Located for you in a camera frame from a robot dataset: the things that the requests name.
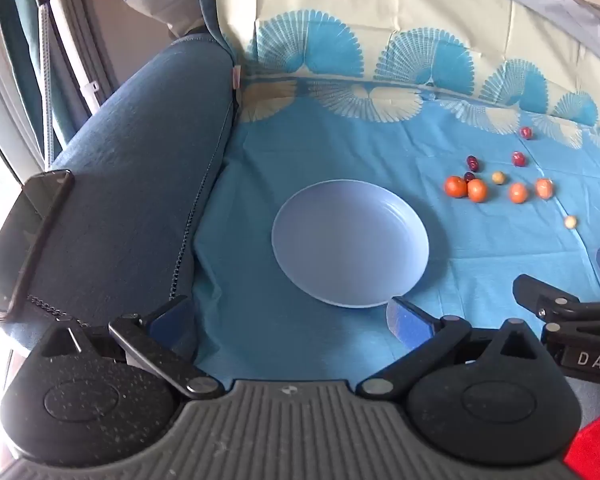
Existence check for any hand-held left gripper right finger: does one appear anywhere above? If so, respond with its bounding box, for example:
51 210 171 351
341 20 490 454
357 297 551 401

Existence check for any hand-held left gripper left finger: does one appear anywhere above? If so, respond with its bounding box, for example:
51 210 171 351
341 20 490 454
40 296 226 401

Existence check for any light blue plate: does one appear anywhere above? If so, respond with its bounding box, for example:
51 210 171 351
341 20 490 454
272 180 430 310

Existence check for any red cloth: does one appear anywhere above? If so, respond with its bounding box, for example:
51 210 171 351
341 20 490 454
564 409 600 480

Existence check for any black smartphone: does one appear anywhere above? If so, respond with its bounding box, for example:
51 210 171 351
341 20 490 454
0 170 76 322

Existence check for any blue fan-print blanket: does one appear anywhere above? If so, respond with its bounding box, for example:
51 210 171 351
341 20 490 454
194 0 600 378

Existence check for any white rack pole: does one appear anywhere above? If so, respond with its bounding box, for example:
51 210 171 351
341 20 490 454
42 0 112 113

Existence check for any teal curtain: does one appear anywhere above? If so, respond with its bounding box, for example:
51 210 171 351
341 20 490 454
0 0 68 161

